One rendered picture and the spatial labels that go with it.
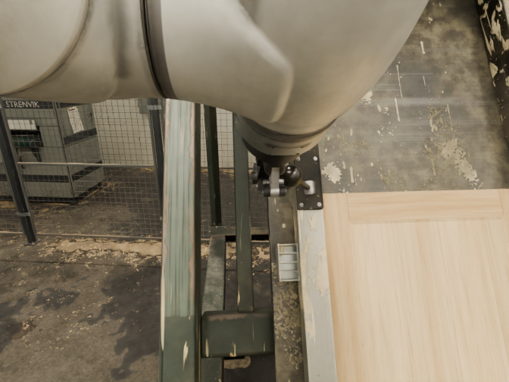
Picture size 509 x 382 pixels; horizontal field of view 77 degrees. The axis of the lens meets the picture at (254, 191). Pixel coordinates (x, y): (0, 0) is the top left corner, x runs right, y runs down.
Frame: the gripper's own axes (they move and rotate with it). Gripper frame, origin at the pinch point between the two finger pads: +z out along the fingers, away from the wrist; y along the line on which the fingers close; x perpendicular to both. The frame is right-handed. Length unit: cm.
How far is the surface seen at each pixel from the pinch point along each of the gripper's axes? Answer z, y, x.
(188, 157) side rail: 10.5, -6.6, -12.8
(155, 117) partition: 199, -106, -67
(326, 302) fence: 11.5, 20.8, 11.5
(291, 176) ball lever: -0.3, 0.6, 4.6
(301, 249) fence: 11.5, 11.4, 7.8
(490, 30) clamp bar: 13, -37, 56
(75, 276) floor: 236, 18, -137
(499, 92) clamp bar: 14, -22, 56
